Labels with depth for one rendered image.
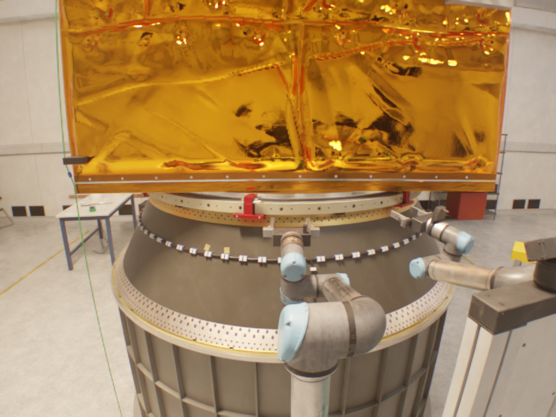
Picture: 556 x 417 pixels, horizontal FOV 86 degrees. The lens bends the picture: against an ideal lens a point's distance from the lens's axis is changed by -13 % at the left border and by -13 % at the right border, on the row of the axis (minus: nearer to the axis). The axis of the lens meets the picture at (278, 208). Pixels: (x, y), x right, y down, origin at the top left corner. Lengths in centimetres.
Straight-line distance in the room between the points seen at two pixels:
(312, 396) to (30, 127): 807
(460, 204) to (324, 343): 123
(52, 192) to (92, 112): 686
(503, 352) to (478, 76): 123
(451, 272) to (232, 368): 95
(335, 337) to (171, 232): 114
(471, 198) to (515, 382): 117
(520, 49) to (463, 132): 758
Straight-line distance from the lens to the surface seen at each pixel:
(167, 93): 143
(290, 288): 106
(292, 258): 100
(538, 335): 72
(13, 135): 869
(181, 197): 156
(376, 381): 172
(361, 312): 71
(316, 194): 142
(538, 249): 65
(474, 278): 114
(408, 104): 149
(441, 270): 123
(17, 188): 885
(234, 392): 162
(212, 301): 147
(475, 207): 182
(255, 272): 141
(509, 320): 62
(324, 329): 68
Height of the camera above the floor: 205
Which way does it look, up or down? 15 degrees down
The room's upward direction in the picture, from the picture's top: straight up
